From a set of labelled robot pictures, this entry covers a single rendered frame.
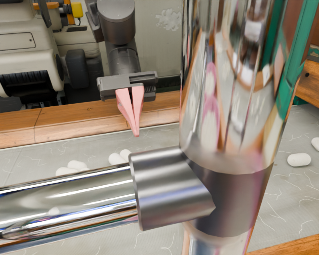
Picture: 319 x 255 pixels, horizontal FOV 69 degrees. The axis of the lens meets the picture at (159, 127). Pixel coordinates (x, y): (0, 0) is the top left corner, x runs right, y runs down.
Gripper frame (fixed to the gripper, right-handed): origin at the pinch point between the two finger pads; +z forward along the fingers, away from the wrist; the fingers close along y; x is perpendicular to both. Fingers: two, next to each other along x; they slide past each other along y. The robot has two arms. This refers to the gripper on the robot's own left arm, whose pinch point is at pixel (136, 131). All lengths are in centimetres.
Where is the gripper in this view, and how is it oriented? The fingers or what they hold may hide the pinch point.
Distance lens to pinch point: 39.0
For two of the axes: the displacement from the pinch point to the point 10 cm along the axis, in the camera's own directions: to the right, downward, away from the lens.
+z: 2.0, 9.3, -3.0
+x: -1.0, 3.2, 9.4
